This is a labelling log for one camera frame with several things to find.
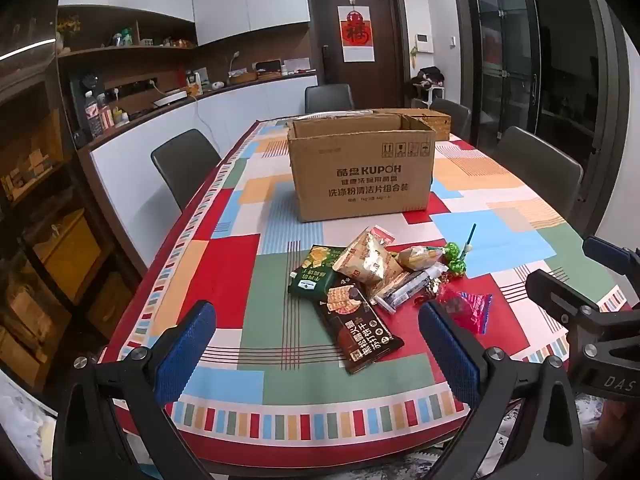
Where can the dark clothes pile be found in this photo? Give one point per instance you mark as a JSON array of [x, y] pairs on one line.
[[427, 76]]

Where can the grey dining chair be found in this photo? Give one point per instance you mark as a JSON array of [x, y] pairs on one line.
[[452, 112], [182, 165], [327, 97], [540, 170]]

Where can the cardboard box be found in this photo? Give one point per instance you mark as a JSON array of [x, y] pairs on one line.
[[360, 175]]

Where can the white flat tray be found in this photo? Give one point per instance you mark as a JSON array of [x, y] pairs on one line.
[[170, 99]]

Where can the dark brown cracker packet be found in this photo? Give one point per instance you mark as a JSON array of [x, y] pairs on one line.
[[360, 332]]

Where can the white shoe rack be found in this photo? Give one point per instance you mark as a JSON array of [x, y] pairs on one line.
[[430, 95]]

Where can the wooden shelf cabinet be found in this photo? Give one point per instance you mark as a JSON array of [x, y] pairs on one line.
[[55, 260]]

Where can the small beige snack packet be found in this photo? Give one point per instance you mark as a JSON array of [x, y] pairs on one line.
[[417, 256]]

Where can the glass sliding door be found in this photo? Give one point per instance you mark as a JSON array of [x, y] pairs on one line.
[[505, 50]]

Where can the colourful patchwork tablecloth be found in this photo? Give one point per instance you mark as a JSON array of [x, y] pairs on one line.
[[225, 270]]

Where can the dark brown door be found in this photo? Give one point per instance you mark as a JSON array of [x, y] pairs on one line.
[[385, 75]]

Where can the red candy packet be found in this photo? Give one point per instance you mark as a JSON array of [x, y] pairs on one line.
[[465, 310]]

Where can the green candy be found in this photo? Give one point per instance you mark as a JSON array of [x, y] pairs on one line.
[[452, 250]]

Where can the clear water bottle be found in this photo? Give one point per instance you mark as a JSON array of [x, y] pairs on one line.
[[94, 117]]

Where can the white cabinets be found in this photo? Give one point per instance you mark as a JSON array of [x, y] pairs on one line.
[[240, 0], [240, 110]]

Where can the silver snack bar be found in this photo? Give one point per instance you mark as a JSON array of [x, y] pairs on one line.
[[400, 292]]

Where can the red and white wall poster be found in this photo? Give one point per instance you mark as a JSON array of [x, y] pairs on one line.
[[356, 35]]

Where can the wall intercom panel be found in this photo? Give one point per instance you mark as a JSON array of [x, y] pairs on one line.
[[424, 43]]

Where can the yellow flower bunch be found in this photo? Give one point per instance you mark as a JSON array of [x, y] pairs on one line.
[[67, 27]]

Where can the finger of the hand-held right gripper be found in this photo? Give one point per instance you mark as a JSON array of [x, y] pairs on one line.
[[607, 255], [557, 292]]

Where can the woven tray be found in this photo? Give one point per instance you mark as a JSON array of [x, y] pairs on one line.
[[242, 78]]

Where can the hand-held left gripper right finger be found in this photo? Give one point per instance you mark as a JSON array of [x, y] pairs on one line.
[[447, 355]]

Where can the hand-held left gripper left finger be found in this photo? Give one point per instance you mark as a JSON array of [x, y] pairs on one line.
[[187, 345]]

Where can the white lower cabinets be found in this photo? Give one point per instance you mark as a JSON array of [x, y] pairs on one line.
[[240, 110]]

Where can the white upper cabinets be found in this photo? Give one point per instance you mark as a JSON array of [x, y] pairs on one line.
[[240, 0]]

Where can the green lollipop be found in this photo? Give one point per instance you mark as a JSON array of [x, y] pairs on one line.
[[457, 267]]

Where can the large beige snack packet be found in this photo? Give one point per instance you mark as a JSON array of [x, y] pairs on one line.
[[367, 257]]

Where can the green snack packet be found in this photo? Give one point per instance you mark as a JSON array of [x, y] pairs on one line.
[[311, 276]]

